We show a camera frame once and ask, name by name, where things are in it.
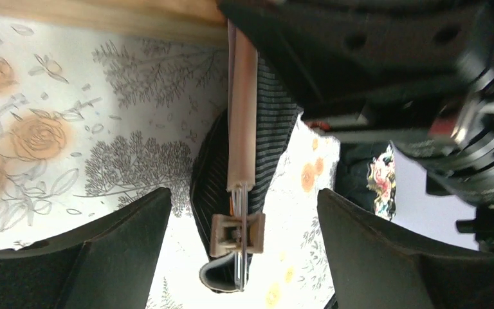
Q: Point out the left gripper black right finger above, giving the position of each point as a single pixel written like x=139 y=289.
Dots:
x=375 y=263

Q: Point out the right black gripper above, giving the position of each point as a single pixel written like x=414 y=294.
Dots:
x=451 y=137

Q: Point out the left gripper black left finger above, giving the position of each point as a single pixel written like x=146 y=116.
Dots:
x=107 y=263

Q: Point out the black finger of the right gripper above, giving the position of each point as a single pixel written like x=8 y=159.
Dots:
x=379 y=53

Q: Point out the black underwear orange trim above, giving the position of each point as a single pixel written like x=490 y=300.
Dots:
x=276 y=117

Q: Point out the black floral garment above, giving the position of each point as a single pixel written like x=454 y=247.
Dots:
x=365 y=175

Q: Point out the wooden clothes rack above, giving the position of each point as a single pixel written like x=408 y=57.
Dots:
x=175 y=20

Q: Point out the floral patterned table mat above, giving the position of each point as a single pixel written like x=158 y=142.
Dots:
x=91 y=121

